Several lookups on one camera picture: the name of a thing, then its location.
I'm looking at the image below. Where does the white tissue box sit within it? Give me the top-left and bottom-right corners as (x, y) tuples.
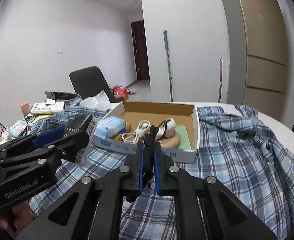
(30, 101), (65, 115)

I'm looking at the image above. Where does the open cardboard box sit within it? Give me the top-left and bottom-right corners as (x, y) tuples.
(91, 102), (199, 164)

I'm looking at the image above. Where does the yellow blue battery pack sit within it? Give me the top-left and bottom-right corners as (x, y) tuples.
(112, 123), (131, 141)

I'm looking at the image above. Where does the blue Babycare wipes pack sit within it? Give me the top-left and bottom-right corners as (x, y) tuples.
(94, 116), (126, 139)

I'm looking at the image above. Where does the blue plaid shirt cloth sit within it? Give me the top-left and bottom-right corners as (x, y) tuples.
(29, 98), (294, 239)

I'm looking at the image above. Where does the green mop handle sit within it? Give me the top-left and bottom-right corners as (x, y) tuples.
(163, 30), (173, 102)

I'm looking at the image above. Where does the dark wooden door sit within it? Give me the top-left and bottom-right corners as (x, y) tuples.
(131, 21), (150, 81)

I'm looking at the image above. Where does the small black box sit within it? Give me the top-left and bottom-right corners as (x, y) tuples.
(63, 114), (97, 166)

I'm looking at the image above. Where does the pink broom handle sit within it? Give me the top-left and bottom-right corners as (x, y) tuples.
(218, 57), (223, 103)

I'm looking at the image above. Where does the yellow papers stack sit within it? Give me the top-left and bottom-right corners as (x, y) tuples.
(33, 114), (52, 123)

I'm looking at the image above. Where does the gold refrigerator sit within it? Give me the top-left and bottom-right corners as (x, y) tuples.
(222, 0), (288, 120)

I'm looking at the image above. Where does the red plastic bag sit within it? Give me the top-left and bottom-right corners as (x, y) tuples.
(111, 86), (129, 101)

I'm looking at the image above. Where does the clear plastic bag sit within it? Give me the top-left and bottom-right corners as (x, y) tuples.
(80, 90), (111, 111)

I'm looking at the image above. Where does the black office chair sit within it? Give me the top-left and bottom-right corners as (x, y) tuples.
(69, 66), (124, 103)

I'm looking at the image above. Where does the white cable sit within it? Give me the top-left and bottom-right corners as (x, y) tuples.
(121, 119), (151, 145)

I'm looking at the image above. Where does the person's left hand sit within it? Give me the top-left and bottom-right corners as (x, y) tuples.
(0, 201), (35, 234)

